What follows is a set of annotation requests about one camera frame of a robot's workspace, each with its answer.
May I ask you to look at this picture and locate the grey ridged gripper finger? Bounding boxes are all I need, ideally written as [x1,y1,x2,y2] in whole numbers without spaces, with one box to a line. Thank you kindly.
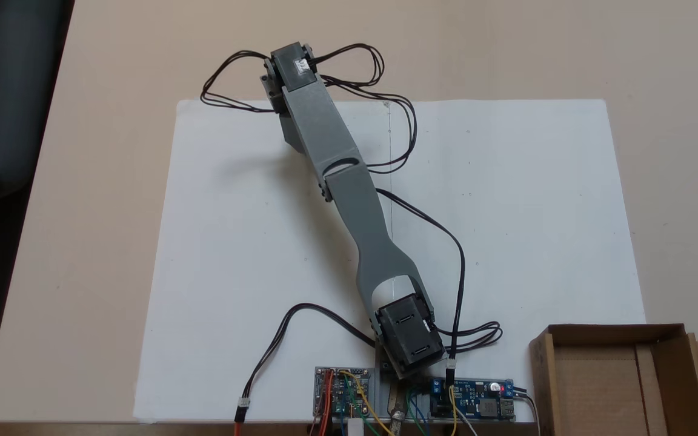
[275,94,308,153]

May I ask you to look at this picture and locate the white paper sheet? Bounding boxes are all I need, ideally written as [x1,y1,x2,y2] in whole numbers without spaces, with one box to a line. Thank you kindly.
[133,100,393,424]
[388,99,647,423]

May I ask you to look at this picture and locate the dark grey chair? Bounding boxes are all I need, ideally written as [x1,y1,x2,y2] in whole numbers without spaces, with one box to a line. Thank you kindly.
[0,0,68,203]

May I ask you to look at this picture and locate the metal table clamp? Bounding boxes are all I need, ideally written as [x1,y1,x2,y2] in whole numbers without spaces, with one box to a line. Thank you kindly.
[388,381,408,436]

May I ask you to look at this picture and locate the blue circuit board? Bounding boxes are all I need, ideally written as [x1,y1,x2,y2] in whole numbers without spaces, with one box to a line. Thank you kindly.
[430,378,517,422]

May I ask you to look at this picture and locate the brown cardboard box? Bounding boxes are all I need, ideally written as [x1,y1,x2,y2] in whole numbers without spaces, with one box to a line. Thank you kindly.
[529,323,698,436]

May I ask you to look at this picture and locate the black gripper motor cable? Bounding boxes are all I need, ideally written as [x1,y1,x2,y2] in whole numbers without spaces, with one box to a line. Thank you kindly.
[199,50,278,114]

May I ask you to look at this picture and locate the black wrist motor cable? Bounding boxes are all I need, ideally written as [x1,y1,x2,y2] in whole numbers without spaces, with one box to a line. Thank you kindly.
[308,42,419,176]

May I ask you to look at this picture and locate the black elbow motor cable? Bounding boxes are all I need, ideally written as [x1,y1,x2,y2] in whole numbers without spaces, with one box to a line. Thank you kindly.
[375,188,503,365]

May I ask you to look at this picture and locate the small board with coloured wires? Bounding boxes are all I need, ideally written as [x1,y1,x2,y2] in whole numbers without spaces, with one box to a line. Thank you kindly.
[314,366,374,420]

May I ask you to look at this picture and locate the long black cable white connector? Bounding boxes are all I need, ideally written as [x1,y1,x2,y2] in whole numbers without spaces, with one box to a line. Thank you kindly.
[233,302,380,436]

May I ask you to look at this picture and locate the orange wire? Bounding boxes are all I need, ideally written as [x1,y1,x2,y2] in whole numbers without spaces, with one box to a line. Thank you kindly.
[317,372,334,436]

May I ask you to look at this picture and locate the yellow wire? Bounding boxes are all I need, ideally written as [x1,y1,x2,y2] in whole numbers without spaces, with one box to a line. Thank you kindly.
[339,370,386,428]

